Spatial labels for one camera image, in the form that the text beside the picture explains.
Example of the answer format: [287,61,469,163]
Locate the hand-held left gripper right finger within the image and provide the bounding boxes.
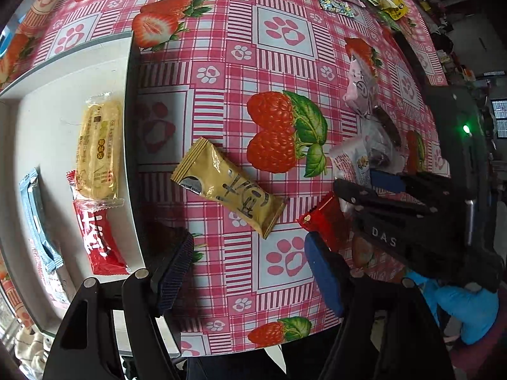
[304,231,454,380]

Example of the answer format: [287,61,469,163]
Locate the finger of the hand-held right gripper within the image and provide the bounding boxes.
[370,169,452,199]
[334,179,437,215]

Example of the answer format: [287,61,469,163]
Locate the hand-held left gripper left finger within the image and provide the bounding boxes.
[42,227,195,380]

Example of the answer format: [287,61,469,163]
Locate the clear white snack packet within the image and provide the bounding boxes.
[329,119,408,191]

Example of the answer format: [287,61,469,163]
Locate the white tray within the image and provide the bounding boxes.
[0,32,183,361]

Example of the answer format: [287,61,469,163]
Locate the person's right hand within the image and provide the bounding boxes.
[408,271,500,345]

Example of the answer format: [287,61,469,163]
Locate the small red snack packet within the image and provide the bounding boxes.
[297,192,351,252]

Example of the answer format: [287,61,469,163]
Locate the red white snack packet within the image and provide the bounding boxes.
[65,170,131,276]

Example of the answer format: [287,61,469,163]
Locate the pale pink snack packet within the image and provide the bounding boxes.
[343,53,381,119]

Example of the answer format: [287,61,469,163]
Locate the person's dark trousers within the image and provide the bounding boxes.
[184,322,347,380]

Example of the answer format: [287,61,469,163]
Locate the white pink snack packet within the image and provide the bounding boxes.
[37,263,74,305]

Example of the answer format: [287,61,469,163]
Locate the yellow cake packet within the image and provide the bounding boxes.
[75,92,124,208]

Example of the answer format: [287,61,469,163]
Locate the light blue snack packet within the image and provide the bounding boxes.
[19,168,64,273]

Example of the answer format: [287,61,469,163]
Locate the yellow snack packet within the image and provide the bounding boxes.
[382,0,409,20]

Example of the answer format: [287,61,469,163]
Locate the multicoloured patterned snack packet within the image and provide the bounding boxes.
[317,0,357,16]

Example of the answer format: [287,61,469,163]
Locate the strawberry print tablecloth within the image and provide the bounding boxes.
[0,0,452,355]

